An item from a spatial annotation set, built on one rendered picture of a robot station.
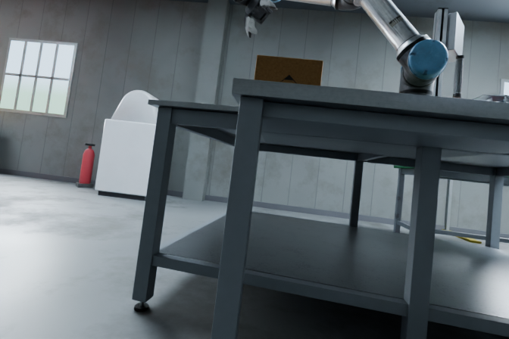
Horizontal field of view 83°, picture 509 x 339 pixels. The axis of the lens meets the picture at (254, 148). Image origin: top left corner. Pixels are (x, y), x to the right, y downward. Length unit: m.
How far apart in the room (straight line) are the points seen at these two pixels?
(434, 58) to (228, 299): 0.95
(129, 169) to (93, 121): 1.55
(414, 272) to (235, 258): 0.64
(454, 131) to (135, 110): 3.67
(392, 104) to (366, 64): 4.05
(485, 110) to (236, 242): 0.66
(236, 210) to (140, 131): 3.30
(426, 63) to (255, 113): 0.62
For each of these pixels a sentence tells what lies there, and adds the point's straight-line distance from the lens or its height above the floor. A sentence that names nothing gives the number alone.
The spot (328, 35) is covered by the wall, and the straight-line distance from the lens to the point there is 4.86.
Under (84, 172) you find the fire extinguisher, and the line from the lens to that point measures 4.90.
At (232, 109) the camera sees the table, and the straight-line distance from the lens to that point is 1.09.
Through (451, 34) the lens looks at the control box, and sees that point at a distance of 1.78.
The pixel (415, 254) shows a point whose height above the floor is 0.39.
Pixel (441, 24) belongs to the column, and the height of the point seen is 1.42.
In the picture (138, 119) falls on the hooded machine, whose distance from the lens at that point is 4.03.
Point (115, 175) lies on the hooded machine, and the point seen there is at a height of 0.28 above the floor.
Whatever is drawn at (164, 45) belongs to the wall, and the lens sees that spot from 5.10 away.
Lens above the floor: 0.62
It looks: 3 degrees up
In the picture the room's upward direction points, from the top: 7 degrees clockwise
